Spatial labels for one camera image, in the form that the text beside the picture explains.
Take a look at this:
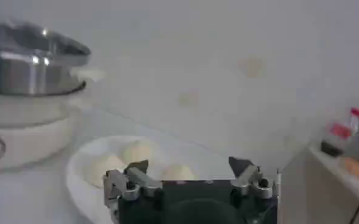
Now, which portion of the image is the steel steamer with white base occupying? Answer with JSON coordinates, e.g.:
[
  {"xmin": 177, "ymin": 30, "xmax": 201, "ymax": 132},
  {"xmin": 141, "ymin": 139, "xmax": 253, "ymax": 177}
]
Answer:
[{"xmin": 0, "ymin": 12, "xmax": 106, "ymax": 175}]

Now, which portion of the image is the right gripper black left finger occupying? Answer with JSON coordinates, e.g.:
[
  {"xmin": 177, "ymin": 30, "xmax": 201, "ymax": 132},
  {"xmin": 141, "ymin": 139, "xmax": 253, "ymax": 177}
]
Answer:
[{"xmin": 103, "ymin": 159, "xmax": 164, "ymax": 209}]

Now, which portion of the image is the white side shelf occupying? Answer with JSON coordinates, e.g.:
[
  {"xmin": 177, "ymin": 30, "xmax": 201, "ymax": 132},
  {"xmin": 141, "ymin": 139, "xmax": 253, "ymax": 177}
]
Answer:
[{"xmin": 277, "ymin": 145, "xmax": 359, "ymax": 224}]

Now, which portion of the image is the small orange object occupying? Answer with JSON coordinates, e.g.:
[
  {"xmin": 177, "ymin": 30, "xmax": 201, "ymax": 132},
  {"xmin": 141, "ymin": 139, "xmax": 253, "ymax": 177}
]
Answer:
[{"xmin": 339, "ymin": 156, "xmax": 359, "ymax": 178}]

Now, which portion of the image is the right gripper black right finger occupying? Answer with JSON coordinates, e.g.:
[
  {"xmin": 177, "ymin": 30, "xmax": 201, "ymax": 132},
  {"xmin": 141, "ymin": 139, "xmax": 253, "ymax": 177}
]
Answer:
[{"xmin": 228, "ymin": 156, "xmax": 279, "ymax": 200}]

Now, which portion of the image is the white round plate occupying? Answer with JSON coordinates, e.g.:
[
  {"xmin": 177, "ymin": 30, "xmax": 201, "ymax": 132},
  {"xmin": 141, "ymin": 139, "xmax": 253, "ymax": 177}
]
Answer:
[{"xmin": 65, "ymin": 135, "xmax": 238, "ymax": 224}]

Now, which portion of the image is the small dark object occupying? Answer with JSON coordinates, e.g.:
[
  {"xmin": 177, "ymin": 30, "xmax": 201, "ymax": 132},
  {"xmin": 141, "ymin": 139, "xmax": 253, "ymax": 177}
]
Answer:
[{"xmin": 320, "ymin": 140, "xmax": 345, "ymax": 158}]

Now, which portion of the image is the clear bottle with red label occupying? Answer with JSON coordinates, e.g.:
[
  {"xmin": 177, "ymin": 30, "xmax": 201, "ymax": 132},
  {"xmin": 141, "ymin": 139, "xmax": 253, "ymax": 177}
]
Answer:
[{"xmin": 328, "ymin": 107, "xmax": 359, "ymax": 144}]

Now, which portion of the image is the white steamed bun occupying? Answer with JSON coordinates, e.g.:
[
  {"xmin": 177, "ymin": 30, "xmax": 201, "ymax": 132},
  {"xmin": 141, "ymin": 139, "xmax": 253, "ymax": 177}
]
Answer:
[
  {"xmin": 89, "ymin": 153, "xmax": 127, "ymax": 189},
  {"xmin": 161, "ymin": 163, "xmax": 198, "ymax": 181},
  {"xmin": 121, "ymin": 140, "xmax": 158, "ymax": 167}
]

